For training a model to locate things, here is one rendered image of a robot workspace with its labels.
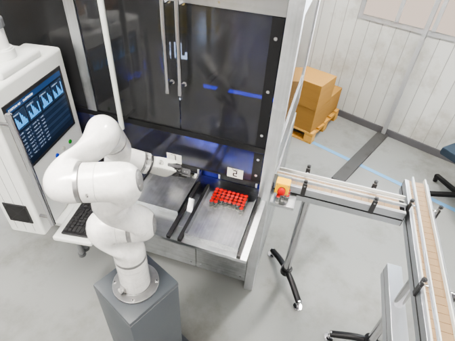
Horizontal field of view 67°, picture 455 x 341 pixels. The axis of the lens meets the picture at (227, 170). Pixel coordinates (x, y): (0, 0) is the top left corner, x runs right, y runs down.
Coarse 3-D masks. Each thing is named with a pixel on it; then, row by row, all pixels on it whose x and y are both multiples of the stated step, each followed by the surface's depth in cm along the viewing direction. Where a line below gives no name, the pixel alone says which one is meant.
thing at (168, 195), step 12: (144, 180) 183; (156, 180) 189; (168, 180) 189; (180, 180) 190; (192, 180) 190; (144, 192) 181; (156, 192) 181; (168, 192) 182; (180, 192) 182; (144, 204) 172; (156, 204) 175; (168, 204) 175; (180, 204) 175
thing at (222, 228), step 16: (208, 192) 182; (208, 208) 174; (224, 208) 175; (192, 224) 166; (208, 224) 166; (224, 224) 167; (240, 224) 168; (192, 240) 158; (208, 240) 155; (224, 240) 159; (240, 240) 156
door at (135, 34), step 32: (96, 0) 142; (128, 0) 138; (96, 32) 151; (128, 32) 147; (160, 32) 142; (96, 64) 162; (128, 64) 156; (160, 64) 151; (96, 96) 174; (128, 96) 168; (160, 96) 162
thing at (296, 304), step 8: (272, 248) 257; (272, 256) 259; (280, 256) 246; (280, 264) 242; (280, 272) 239; (288, 272) 235; (288, 280) 233; (296, 288) 229; (296, 296) 227; (296, 304) 230
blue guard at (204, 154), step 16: (80, 112) 183; (128, 128) 179; (144, 128) 176; (144, 144) 183; (160, 144) 179; (176, 144) 176; (192, 144) 173; (208, 144) 169; (192, 160) 179; (208, 160) 176; (224, 160) 173; (240, 160) 169
